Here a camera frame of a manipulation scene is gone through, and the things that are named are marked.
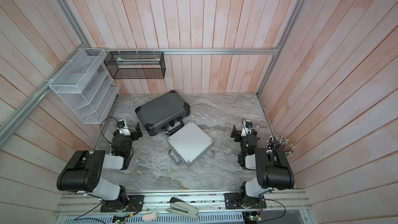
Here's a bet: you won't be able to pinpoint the silver aluminium poker case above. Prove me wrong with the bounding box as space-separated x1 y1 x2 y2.
167 121 214 167

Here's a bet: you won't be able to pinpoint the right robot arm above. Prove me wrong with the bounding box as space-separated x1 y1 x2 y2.
225 122 294 208

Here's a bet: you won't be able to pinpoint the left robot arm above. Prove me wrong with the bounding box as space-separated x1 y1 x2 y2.
57 121 143 212

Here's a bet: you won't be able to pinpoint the dark grey poker case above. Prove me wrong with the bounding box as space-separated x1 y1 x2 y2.
135 90 191 136

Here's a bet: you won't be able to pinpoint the bundle of pencils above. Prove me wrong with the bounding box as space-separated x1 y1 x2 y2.
266 135 295 157

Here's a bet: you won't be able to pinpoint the black mesh basket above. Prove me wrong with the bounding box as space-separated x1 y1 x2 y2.
104 51 166 79

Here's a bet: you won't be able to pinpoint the pink eraser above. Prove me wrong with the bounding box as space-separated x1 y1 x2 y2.
142 212 158 222

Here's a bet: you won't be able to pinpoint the grey stapler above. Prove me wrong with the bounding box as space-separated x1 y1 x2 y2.
166 197 199 219

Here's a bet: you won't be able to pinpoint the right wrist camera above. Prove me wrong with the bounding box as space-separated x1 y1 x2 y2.
241 121 253 137

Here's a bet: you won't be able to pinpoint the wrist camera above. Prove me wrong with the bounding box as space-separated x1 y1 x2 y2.
241 121 253 137
117 119 131 136

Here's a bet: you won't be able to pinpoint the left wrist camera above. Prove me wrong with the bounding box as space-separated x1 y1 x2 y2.
117 119 131 136

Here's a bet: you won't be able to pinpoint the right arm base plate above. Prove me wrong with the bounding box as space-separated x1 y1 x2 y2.
224 193 266 209

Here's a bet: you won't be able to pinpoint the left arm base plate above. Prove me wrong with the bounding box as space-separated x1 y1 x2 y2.
100 195 145 213

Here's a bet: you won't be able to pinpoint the white wire mesh shelf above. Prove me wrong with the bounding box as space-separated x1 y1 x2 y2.
49 48 120 124

